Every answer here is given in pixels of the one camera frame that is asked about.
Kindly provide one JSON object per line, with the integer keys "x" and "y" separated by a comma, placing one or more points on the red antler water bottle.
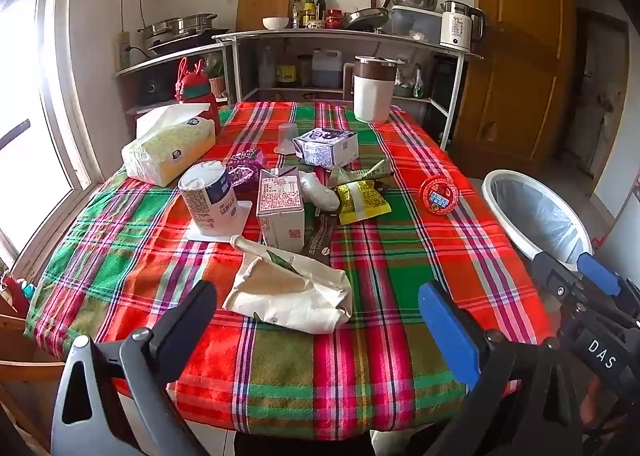
{"x": 195, "y": 86}

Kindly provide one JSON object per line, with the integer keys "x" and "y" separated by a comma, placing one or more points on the black cooktop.
{"x": 185, "y": 42}

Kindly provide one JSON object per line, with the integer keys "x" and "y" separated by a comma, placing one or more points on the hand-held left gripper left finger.
{"x": 192, "y": 306}

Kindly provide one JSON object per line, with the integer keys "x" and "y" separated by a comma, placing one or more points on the white round bin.
{"x": 495, "y": 216}

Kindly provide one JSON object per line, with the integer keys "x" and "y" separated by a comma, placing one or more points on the steel frying pan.
{"x": 367, "y": 17}

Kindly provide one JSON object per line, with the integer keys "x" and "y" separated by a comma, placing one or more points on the white window frame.
{"x": 60, "y": 101}

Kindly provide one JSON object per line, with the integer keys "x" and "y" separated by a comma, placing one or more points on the steel steamer pot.
{"x": 175, "y": 26}

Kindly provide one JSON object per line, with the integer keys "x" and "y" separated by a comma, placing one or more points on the white electric kettle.
{"x": 456, "y": 28}

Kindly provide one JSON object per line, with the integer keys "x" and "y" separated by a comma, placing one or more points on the white cylindrical paper tub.
{"x": 210, "y": 201}

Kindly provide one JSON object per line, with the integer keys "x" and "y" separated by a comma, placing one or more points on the small white metal shelf rack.
{"x": 165, "y": 62}

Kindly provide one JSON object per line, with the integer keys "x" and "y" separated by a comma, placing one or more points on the small clear sauce bottle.
{"x": 297, "y": 13}

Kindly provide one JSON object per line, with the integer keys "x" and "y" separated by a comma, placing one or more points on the white plastic jerrycan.
{"x": 326, "y": 70}

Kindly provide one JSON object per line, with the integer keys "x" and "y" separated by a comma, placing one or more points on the green bowl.
{"x": 403, "y": 90}

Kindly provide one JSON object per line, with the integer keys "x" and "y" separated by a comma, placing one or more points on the white power strip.
{"x": 124, "y": 48}

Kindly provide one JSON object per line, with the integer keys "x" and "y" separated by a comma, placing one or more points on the red green plaid tablecloth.
{"x": 400, "y": 261}

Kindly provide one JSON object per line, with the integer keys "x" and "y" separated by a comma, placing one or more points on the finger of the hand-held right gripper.
{"x": 562, "y": 283}
{"x": 600, "y": 273}

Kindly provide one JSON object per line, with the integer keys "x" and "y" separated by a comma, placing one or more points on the clear plastic cup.
{"x": 286, "y": 138}

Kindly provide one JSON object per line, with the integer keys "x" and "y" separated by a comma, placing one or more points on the clear plastic bin liner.
{"x": 542, "y": 221}

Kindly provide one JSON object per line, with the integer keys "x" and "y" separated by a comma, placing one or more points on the clear plastic storage box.
{"x": 415, "y": 25}

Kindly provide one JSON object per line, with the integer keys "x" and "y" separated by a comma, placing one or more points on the yellow label bottle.
{"x": 286, "y": 71}

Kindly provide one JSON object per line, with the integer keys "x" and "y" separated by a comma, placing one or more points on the dark sauce bottle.
{"x": 321, "y": 6}

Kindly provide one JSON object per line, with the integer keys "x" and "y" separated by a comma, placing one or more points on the white brown lidded jug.
{"x": 372, "y": 96}

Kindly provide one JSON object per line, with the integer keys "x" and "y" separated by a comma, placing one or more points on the purple snack wrapper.
{"x": 245, "y": 171}

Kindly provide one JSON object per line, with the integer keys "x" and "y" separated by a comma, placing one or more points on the yellow tissue pack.
{"x": 165, "y": 151}

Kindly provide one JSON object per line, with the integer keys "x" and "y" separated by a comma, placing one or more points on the yellow snack packet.
{"x": 362, "y": 203}

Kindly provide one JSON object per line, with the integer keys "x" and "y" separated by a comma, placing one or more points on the large white metal shelf rack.
{"x": 350, "y": 34}

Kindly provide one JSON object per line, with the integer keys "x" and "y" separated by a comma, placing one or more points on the green yellow oil bottle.
{"x": 309, "y": 11}

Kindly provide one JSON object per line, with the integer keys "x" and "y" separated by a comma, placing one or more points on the red lidded jar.
{"x": 335, "y": 18}

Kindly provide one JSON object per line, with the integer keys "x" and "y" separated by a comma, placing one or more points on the brown coffee sachet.
{"x": 320, "y": 238}

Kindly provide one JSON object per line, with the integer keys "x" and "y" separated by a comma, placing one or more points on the white bowl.
{"x": 276, "y": 23}

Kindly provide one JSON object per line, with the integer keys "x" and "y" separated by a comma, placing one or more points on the green white snack wrapper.
{"x": 367, "y": 172}

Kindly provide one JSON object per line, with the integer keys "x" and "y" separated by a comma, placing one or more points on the wooden chair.
{"x": 25, "y": 371}

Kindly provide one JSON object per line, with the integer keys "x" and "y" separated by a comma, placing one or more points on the red round lidded cup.
{"x": 439, "y": 193}

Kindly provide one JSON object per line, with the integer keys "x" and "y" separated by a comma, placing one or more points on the wooden door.
{"x": 515, "y": 61}

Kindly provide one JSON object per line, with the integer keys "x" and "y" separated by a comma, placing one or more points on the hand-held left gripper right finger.
{"x": 450, "y": 331}

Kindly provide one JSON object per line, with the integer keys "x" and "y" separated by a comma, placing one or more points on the white paper bag green leaf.
{"x": 290, "y": 293}

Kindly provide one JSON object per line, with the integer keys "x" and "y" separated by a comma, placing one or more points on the purple white drink carton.
{"x": 325, "y": 148}

